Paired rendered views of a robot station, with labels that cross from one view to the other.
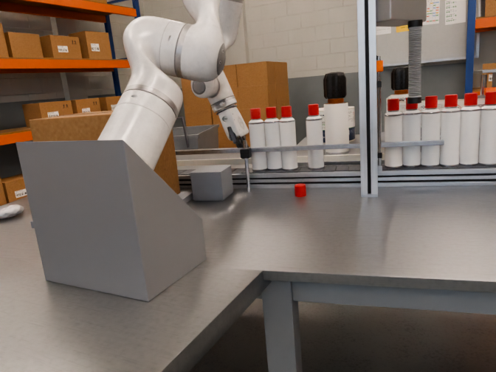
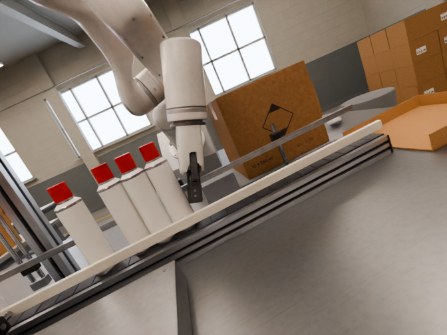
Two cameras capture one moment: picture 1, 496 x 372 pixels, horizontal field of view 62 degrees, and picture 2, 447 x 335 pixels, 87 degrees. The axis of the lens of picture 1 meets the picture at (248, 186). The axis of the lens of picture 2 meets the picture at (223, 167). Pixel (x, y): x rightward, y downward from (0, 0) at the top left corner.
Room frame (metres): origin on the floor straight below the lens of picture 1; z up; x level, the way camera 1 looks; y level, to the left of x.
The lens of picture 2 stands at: (1.89, -0.15, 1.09)
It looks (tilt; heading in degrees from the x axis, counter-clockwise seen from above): 13 degrees down; 155
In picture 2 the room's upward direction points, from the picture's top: 24 degrees counter-clockwise
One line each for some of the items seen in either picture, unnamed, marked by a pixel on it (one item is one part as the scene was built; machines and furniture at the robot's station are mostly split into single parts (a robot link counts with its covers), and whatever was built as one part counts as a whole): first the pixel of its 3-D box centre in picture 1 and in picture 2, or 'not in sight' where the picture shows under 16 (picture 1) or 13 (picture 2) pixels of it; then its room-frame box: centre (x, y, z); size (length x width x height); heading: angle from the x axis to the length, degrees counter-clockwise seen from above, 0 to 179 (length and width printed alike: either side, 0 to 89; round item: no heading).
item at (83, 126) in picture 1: (110, 159); (262, 121); (1.21, 0.39, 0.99); 0.30 x 0.24 x 0.27; 71
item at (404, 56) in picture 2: not in sight; (425, 59); (0.37, 3.94, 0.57); 1.20 x 0.83 x 1.14; 64
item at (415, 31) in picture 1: (414, 63); not in sight; (1.14, -0.47, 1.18); 0.04 x 0.04 x 0.21
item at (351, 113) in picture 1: (332, 124); not in sight; (1.91, -0.41, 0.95); 0.20 x 0.20 x 0.14
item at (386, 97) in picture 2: not in sight; (374, 126); (0.52, 2.21, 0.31); 0.46 x 0.46 x 0.62
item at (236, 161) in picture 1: (268, 160); (174, 228); (1.40, -0.08, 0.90); 1.07 x 0.01 x 0.02; 73
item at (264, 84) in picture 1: (240, 123); not in sight; (5.31, 0.03, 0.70); 1.20 x 0.83 x 1.39; 67
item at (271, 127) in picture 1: (273, 138); (145, 198); (1.36, -0.10, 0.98); 0.05 x 0.05 x 0.20
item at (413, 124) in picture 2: not in sight; (423, 117); (1.58, 0.61, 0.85); 0.30 x 0.26 x 0.04; 73
